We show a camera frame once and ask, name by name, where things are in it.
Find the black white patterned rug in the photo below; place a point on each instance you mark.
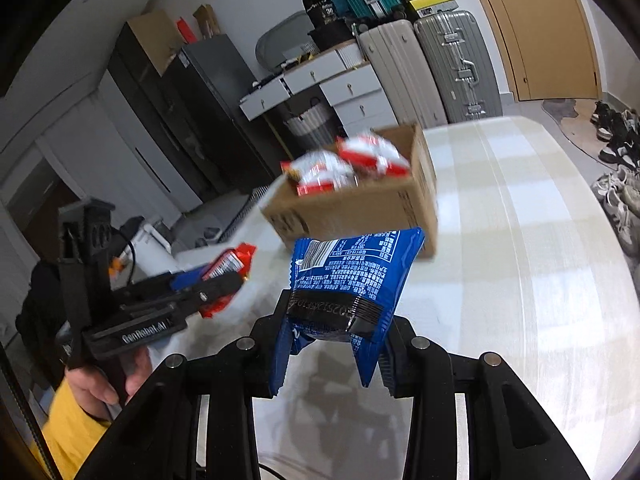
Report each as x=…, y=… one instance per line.
x=255, y=197

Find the blue snack packet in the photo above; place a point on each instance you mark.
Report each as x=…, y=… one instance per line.
x=350, y=275

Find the pile of dark shoes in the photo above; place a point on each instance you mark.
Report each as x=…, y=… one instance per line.
x=615, y=160

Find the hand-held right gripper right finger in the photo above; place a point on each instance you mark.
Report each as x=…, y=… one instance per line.
x=400, y=360

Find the silver orange snack packet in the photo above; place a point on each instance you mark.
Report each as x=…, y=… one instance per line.
x=320, y=172
x=372, y=152

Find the grey doormat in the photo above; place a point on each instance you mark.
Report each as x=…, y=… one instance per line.
x=575, y=120

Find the black cabinet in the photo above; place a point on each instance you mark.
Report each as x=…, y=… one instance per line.
x=145, y=125

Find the brown cardboard box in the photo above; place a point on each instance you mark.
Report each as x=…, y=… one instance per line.
x=360, y=210

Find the black paper bag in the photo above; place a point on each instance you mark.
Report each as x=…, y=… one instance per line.
x=320, y=10

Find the brown paper bag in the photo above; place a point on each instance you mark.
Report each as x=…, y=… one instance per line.
x=205, y=20

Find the dark grey fridge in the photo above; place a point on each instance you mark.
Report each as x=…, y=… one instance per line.
x=215, y=90

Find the beige checked tablecloth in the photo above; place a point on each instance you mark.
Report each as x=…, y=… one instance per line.
x=525, y=260

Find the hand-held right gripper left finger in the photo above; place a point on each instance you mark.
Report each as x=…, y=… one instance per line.
x=260, y=340

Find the red paper bag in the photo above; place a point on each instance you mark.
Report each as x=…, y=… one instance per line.
x=186, y=30

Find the beige suitcase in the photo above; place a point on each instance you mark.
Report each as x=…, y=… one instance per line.
x=400, y=75

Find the dark cloth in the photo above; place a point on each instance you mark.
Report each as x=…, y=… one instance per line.
x=40, y=310

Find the grey oval board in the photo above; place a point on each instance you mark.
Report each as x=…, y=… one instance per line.
x=280, y=35

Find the white desk with drawers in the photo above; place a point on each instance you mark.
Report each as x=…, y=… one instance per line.
x=350, y=92

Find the flat cardboard box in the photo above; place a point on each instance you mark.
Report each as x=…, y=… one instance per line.
x=150, y=40

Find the black storage box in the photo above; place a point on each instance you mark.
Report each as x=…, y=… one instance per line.
x=332, y=37

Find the white lidded bin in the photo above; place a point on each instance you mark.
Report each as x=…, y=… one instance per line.
x=150, y=247

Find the person's left hand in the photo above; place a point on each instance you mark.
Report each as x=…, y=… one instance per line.
x=100, y=385

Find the red snack packet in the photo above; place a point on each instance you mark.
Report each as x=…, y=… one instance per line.
x=230, y=265

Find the wooden door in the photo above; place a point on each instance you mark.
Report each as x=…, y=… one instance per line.
x=540, y=35

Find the yellow black shoe box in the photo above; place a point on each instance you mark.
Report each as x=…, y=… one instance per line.
x=432, y=1

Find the white wardrobe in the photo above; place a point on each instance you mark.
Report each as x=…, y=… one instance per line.
x=100, y=160

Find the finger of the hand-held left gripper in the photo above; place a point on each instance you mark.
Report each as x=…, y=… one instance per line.
x=187, y=276
x=215, y=290

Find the silver suitcase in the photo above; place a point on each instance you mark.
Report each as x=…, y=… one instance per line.
x=457, y=65

